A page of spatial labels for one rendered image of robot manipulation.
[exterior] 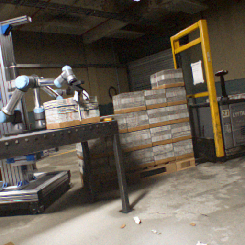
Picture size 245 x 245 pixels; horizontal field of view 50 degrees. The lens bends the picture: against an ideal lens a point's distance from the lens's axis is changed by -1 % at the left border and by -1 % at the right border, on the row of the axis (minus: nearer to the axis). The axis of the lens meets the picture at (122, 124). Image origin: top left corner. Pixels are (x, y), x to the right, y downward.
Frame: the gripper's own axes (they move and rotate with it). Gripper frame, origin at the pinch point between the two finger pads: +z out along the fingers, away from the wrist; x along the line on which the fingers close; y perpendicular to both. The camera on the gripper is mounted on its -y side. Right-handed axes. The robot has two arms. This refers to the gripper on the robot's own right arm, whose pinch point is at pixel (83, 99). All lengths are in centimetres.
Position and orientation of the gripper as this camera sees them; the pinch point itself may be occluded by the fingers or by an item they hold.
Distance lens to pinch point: 212.8
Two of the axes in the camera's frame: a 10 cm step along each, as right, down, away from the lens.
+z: 4.5, 8.3, -3.4
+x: -7.5, 1.5, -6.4
